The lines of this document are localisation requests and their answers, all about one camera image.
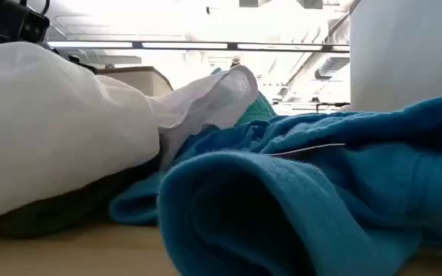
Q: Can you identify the grey ceiling ventilation duct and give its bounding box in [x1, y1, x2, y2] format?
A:
[314, 55, 351, 81]

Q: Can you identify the dark green knit cloth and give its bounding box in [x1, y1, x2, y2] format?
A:
[0, 152, 161, 239]

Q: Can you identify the beige fabric storage bin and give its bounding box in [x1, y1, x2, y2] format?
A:
[95, 65, 174, 97]

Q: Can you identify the black background rig frame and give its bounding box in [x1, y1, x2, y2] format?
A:
[270, 100, 351, 114]

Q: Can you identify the blue fleece garment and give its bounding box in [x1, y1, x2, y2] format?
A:
[109, 95, 442, 276]

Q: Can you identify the teal green knit cloth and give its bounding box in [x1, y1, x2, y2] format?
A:
[211, 67, 278, 126]

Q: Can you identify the overhead frame bar with lights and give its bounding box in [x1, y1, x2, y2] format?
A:
[46, 39, 351, 54]

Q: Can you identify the white fabric storage bin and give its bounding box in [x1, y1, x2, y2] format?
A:
[349, 0, 442, 113]

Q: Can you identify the white patterned thin cloth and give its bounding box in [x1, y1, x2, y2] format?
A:
[0, 41, 259, 225]

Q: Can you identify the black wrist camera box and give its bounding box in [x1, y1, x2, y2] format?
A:
[18, 6, 51, 44]

